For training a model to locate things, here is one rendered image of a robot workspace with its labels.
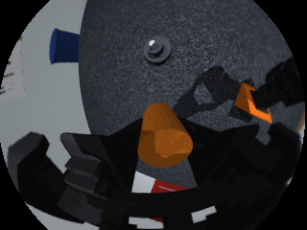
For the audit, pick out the orange knob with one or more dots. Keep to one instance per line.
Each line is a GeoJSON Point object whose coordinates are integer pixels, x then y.
{"type": "Point", "coordinates": [163, 142]}

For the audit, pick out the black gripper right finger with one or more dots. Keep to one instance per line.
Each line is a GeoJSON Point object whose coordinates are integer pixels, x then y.
{"type": "Point", "coordinates": [210, 147]}

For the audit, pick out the black round pedestal with silver shaft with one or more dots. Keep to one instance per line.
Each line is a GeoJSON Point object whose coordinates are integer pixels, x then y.
{"type": "Point", "coordinates": [158, 49]}

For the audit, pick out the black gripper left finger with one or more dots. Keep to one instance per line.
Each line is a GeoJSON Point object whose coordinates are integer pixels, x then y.
{"type": "Point", "coordinates": [118, 150]}

